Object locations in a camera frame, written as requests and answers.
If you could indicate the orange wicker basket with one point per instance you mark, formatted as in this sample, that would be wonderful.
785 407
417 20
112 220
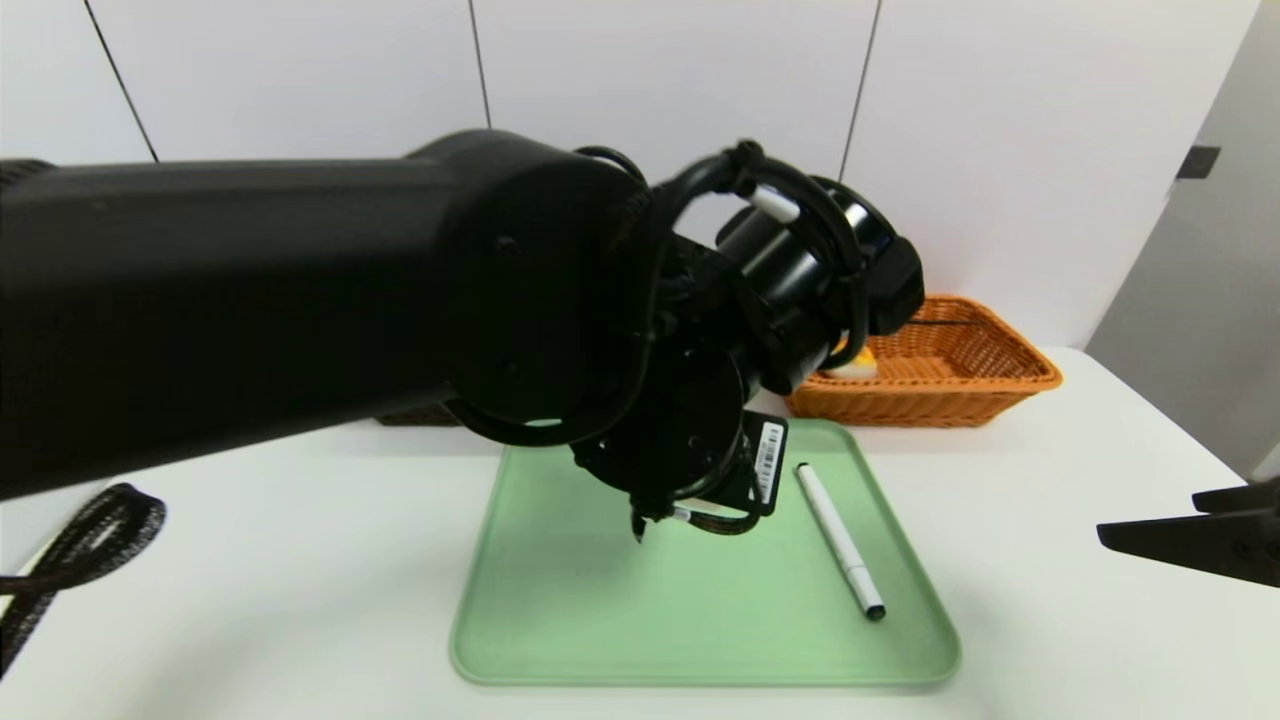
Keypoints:
950 390

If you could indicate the dark square wall fixture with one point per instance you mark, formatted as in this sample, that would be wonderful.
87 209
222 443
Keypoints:
1199 163

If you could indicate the light green plastic tray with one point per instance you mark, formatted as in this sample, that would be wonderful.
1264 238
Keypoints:
600 620

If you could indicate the white marker pen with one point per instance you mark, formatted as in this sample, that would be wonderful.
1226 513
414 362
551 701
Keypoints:
841 542

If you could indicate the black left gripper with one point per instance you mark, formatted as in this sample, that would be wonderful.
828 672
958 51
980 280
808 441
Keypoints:
768 462

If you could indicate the dark brown wicker basket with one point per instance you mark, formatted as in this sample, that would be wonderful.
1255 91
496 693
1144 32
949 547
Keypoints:
415 415

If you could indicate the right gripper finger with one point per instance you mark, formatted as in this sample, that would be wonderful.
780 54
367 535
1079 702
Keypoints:
1245 497
1220 545

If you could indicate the orange and white egg bun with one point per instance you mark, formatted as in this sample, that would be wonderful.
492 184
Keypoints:
855 365

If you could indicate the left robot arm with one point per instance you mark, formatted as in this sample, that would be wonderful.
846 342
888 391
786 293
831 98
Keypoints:
250 300

